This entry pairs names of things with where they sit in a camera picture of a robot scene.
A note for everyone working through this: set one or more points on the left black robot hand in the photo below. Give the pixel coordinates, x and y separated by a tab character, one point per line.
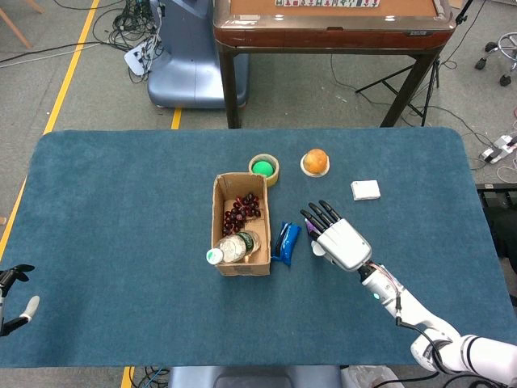
31	307

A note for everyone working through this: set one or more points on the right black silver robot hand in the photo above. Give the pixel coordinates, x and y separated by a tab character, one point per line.
345	246

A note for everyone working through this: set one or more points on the purple white cream tube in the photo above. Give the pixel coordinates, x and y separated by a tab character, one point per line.
312	230

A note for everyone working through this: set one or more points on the red grape bunch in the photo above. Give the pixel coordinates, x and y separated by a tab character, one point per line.
238	214

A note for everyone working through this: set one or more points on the transparent water bottle green label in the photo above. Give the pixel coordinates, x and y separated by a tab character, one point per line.
232	248

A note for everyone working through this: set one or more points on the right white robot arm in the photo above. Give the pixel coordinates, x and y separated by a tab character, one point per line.
416	311

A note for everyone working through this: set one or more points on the small white card box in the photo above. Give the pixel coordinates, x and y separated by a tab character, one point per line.
365	191

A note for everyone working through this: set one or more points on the open cardboard box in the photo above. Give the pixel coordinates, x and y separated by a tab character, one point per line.
242	268

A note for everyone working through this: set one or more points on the blue snack packet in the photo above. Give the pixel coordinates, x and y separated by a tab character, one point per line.
287	242

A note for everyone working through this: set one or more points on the orange jelly cup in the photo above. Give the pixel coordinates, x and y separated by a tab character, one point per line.
315	161

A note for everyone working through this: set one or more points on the beige tape roll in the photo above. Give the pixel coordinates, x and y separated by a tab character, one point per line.
276	175

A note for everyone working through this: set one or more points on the green ball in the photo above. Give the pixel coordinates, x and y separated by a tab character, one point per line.
262	168

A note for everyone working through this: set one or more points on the blue table mat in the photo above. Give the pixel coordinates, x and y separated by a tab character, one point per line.
121	202

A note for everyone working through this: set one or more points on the black metal rack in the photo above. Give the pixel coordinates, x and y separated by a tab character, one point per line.
501	226

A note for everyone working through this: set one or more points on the grey blue robot body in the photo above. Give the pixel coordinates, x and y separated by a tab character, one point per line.
254	378

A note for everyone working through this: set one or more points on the black tripod stand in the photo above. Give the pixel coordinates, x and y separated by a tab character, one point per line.
430	94

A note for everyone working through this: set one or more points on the brown mahjong table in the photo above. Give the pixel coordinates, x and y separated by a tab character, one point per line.
323	36

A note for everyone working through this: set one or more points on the face-up mahjong tile row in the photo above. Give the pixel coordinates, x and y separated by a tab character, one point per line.
327	3

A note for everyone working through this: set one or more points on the wheeled metal stool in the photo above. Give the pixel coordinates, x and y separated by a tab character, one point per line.
509	40

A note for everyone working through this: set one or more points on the white power strip with plugs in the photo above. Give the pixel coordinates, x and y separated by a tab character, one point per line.
135	60

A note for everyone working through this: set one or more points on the white chair wooden legs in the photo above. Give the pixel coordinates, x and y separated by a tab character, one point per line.
16	26

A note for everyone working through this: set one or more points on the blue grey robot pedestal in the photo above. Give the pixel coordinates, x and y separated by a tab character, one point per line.
182	60

